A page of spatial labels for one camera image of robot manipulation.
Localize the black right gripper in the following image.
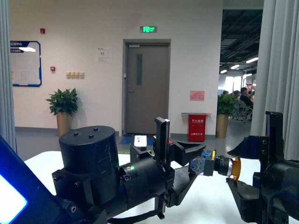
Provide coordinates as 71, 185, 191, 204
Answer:
226, 111, 286, 224

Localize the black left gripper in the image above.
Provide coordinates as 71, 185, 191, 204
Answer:
129, 117, 206, 219

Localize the yellow push button switch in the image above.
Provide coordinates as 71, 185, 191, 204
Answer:
189, 150, 241, 181

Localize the red fire extinguisher box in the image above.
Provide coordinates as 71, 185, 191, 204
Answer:
181, 112, 211, 142

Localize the blue floor mat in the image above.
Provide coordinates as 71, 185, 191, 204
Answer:
117, 136, 153, 151

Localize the pink paper notice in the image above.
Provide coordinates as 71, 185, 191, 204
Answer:
190, 91, 205, 101

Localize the right potted plant gold pot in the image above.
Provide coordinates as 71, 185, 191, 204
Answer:
215, 94, 237, 139

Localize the potted plant gold pot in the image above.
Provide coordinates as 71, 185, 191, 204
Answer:
46, 88, 78, 137
215, 94, 237, 139

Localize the seated person dark shirt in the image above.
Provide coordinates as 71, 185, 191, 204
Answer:
240, 87, 253, 109

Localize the seated person grey hair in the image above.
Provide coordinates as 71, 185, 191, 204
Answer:
233, 90, 241, 119

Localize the right grey curtain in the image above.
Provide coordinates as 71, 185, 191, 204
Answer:
250, 0, 299, 160

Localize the grey curtain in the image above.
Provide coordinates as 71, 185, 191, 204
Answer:
0, 0, 17, 152
250, 0, 299, 160

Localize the grey door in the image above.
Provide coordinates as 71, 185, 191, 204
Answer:
126, 45, 170, 134

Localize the left potted plant gold pot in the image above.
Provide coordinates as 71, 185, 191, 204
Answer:
46, 88, 78, 137

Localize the white paper notice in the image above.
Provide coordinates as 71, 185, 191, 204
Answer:
96, 46, 113, 63

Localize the green exit sign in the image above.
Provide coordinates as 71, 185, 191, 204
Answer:
140, 26, 157, 33

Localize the left grey curtain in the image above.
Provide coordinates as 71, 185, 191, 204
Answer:
0, 0, 17, 152

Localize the blue framed notice board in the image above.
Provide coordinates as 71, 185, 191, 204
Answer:
10, 41, 42, 87

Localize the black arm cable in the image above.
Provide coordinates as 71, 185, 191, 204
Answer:
106, 200, 164, 224

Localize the beige wall switch panel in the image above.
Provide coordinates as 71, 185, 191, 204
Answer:
65, 72, 85, 79

